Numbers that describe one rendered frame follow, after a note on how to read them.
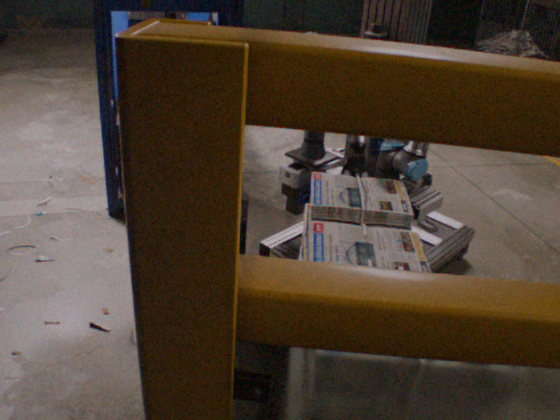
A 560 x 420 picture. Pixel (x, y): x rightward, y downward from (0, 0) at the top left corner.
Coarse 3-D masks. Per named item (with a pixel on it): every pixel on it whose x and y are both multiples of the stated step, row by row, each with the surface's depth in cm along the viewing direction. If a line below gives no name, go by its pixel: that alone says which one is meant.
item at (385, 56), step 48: (288, 48) 33; (336, 48) 33; (384, 48) 35; (432, 48) 37; (288, 96) 35; (336, 96) 34; (384, 96) 34; (432, 96) 34; (480, 96) 34; (528, 96) 33; (480, 144) 35; (528, 144) 35
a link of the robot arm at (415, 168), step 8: (408, 144) 241; (416, 144) 237; (424, 144) 237; (400, 152) 246; (408, 152) 239; (416, 152) 237; (424, 152) 239; (400, 160) 243; (408, 160) 239; (416, 160) 238; (424, 160) 238; (400, 168) 243; (408, 168) 239; (416, 168) 238; (424, 168) 241; (408, 176) 241; (416, 176) 242
